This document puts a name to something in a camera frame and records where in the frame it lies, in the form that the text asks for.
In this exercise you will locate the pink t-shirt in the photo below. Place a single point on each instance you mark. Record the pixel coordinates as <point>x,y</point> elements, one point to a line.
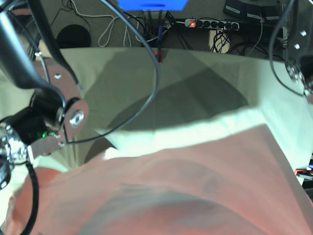
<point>239,185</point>

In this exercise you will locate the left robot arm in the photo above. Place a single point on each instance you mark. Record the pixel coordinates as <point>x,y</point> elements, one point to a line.
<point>299,52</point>

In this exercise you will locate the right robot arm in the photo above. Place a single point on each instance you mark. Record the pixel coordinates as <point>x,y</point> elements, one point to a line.
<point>56,111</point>

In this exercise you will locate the grey-green table cloth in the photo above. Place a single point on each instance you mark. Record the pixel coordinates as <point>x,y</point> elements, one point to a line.
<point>203,96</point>

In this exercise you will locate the red black centre clamp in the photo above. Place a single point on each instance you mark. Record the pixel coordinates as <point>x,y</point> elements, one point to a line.
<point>158,55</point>

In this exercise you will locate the red black clamp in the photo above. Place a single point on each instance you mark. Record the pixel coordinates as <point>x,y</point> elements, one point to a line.
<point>305,173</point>
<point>158,55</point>

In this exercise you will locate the white power strip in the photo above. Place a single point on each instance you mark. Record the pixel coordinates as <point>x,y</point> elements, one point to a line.
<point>211,24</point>

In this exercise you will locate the red black right clamp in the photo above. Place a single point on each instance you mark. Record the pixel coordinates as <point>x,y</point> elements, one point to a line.
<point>305,173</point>

